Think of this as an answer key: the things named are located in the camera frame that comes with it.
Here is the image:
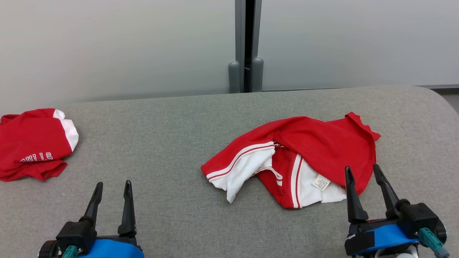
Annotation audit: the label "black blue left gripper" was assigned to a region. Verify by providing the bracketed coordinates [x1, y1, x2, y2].
[38, 180, 145, 258]

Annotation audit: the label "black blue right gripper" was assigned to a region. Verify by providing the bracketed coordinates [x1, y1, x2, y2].
[344, 164, 448, 258]

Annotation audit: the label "red white striped shirt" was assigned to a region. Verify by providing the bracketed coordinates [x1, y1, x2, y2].
[201, 112, 381, 210]

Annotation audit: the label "red shorts with Bulls print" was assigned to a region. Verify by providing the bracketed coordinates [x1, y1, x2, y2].
[0, 108, 79, 182]

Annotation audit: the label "green right gripper connector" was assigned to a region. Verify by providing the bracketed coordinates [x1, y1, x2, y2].
[418, 228, 450, 258]

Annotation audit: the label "grey partition base rail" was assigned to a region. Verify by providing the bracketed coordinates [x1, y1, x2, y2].
[262, 85, 459, 92]

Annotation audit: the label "grey cylindrical post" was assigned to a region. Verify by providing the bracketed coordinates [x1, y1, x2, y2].
[228, 61, 241, 94]
[251, 57, 264, 92]

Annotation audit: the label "grey metal partition frame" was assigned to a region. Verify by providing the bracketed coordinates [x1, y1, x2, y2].
[235, 0, 262, 93]

